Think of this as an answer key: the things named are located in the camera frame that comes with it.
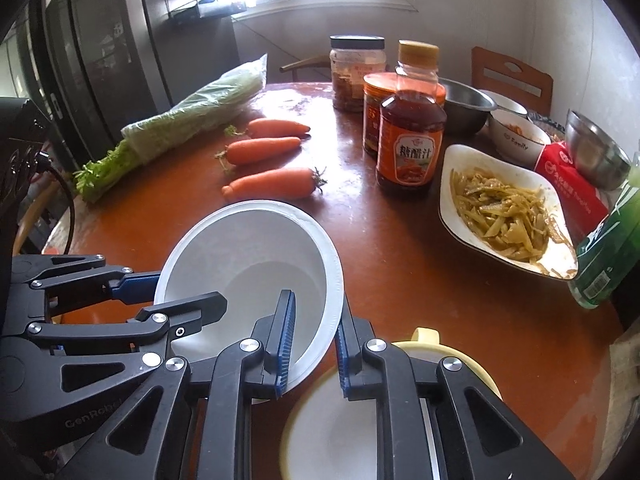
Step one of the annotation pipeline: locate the white plastic bowl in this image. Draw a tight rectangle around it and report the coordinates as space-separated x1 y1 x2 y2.
154 200 345 389

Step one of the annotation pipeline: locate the yellow bowl with handle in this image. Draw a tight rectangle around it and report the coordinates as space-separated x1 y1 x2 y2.
280 327 502 479

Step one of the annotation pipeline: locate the celery in plastic bag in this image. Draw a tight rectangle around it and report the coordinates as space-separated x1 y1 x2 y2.
74 54 268 203

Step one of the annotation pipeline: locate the near carrot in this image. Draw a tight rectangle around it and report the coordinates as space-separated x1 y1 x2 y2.
221 168 326 202

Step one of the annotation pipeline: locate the carrot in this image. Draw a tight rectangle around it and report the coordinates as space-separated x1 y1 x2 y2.
221 168 326 202
215 136 302 167
224 118 310 139

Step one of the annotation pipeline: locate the middle carrot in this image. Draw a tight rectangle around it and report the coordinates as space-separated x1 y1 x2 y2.
215 136 302 167

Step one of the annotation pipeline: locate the far carrot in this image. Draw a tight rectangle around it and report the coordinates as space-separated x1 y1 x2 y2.
224 118 310 139

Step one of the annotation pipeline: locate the white dish with food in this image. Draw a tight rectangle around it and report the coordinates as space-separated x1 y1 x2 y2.
439 144 578 281

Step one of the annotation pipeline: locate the green plastic bottle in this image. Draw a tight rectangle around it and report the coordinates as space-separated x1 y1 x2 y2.
568 152 640 309

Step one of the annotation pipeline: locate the dark refrigerator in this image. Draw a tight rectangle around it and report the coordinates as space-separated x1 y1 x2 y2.
1 0 244 171

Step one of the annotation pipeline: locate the red tissue pack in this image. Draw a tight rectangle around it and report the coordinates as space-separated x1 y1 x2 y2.
535 142 622 246

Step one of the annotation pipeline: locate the brown vinegar bottle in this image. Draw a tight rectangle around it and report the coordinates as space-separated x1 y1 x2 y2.
375 39 447 196

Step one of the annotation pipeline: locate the white ceramic bowl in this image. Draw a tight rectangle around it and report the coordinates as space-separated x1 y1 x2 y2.
488 110 551 169

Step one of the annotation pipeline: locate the curved wooden chair far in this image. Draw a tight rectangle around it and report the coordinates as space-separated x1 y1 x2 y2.
279 55 331 82

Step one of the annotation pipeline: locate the orange lid sauce jar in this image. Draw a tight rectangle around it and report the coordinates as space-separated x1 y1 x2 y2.
362 73 433 156

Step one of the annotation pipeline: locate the small steel bowl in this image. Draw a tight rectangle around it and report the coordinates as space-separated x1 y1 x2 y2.
565 110 631 191

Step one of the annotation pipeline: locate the clear jar black lid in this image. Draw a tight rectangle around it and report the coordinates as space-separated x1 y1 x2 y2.
330 35 387 113

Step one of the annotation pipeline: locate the large steel bowl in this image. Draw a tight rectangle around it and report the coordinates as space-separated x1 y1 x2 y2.
439 78 497 138

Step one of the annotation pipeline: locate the wooden chair back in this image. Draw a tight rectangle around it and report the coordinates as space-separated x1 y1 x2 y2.
471 47 553 116

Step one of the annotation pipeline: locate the black cable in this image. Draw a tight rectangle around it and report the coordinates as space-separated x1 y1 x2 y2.
29 148 77 256

